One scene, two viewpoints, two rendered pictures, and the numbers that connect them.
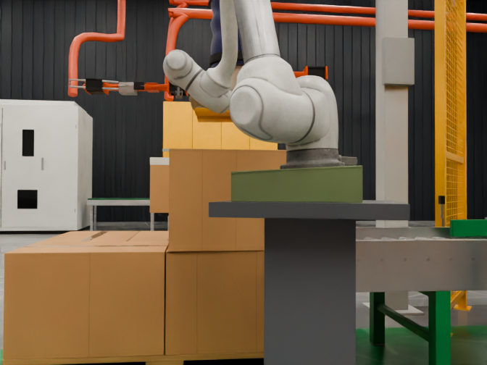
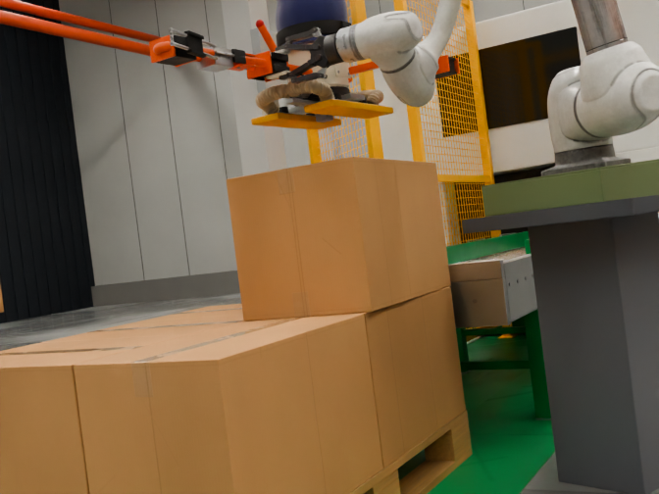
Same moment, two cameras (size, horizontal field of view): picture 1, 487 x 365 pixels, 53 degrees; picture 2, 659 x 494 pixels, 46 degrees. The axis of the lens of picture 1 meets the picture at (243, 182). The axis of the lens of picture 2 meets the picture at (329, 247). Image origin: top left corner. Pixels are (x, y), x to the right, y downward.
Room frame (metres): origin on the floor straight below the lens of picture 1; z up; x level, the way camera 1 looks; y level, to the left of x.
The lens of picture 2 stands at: (0.79, 1.94, 0.74)
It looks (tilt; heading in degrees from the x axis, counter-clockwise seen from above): 1 degrees down; 306
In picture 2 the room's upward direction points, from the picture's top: 7 degrees counter-clockwise
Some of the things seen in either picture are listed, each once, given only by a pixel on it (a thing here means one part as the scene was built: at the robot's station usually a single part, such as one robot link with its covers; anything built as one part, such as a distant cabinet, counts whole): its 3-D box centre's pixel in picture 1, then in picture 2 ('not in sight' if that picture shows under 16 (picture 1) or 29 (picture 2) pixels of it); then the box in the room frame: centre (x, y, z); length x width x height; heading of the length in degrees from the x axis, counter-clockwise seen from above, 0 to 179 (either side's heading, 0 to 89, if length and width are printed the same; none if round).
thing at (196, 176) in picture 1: (239, 199); (346, 236); (2.13, 0.02, 0.74); 0.60 x 0.40 x 0.40; 98
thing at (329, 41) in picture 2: not in sight; (327, 51); (1.95, 0.26, 1.23); 0.09 x 0.07 x 0.08; 7
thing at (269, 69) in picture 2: (177, 87); (267, 67); (2.13, 0.29, 1.23); 0.10 x 0.08 x 0.06; 3
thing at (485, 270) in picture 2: not in sight; (403, 277); (2.17, -0.35, 0.58); 0.70 x 0.03 x 0.06; 6
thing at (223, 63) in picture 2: (127, 88); (215, 59); (2.12, 0.50, 1.22); 0.07 x 0.07 x 0.04; 3
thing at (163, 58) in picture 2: (97, 87); (174, 51); (2.12, 0.64, 1.23); 0.08 x 0.07 x 0.05; 93
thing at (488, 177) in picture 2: not in sight; (457, 168); (2.77, -2.07, 1.05); 1.17 x 0.10 x 2.10; 96
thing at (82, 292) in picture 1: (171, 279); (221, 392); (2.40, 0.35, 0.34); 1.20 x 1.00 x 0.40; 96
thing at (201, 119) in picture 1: (235, 115); (297, 117); (2.24, 0.04, 1.12); 0.34 x 0.10 x 0.05; 93
